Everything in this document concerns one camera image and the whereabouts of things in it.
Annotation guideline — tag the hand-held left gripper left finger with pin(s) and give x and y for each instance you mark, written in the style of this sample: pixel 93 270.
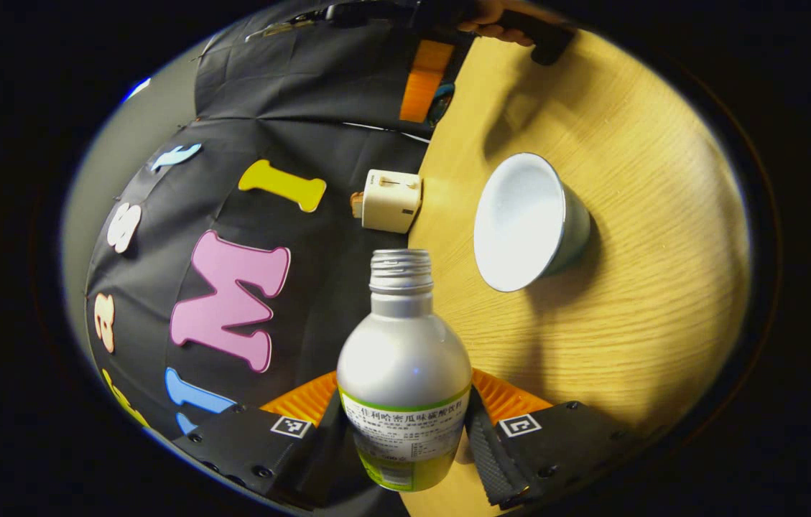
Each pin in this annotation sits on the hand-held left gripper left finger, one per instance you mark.
pixel 254 449

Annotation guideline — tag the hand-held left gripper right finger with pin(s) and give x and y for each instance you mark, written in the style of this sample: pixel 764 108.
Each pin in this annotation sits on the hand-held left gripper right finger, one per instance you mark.
pixel 489 456

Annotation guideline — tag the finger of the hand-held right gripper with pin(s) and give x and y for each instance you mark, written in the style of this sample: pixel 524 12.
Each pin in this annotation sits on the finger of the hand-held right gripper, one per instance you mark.
pixel 423 79

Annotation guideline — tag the teal teacup lid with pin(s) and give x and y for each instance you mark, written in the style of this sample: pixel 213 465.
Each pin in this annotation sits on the teal teacup lid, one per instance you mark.
pixel 442 102

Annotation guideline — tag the silver green water bottle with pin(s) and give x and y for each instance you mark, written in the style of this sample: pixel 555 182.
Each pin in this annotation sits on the silver green water bottle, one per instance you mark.
pixel 405 359

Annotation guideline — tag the teal teacup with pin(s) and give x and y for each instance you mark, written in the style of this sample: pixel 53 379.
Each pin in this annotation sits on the teal teacup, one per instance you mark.
pixel 520 222

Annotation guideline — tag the cream white toaster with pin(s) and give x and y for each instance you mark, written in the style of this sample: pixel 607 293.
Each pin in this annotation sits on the cream white toaster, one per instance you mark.
pixel 392 201

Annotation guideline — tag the brown bread slice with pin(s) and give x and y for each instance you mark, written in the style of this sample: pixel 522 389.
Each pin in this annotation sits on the brown bread slice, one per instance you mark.
pixel 357 205

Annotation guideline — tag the black backdrop cloth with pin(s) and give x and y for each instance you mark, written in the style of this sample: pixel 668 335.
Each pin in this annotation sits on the black backdrop cloth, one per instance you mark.
pixel 319 287

